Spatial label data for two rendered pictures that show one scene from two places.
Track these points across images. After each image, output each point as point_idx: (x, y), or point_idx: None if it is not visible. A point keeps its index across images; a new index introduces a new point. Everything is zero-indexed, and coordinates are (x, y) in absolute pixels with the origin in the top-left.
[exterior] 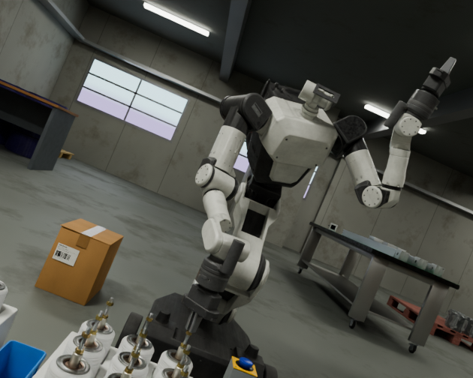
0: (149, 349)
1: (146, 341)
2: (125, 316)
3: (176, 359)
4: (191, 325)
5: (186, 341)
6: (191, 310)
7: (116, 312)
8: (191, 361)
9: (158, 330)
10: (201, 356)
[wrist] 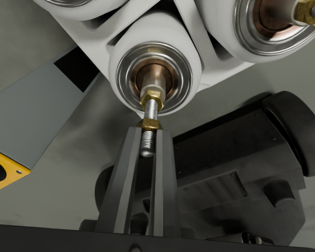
0: (233, 3)
1: (268, 38)
2: (310, 185)
3: (145, 58)
4: (154, 158)
5: (145, 109)
6: (175, 235)
7: None
8: (122, 98)
9: (265, 166)
10: (181, 177)
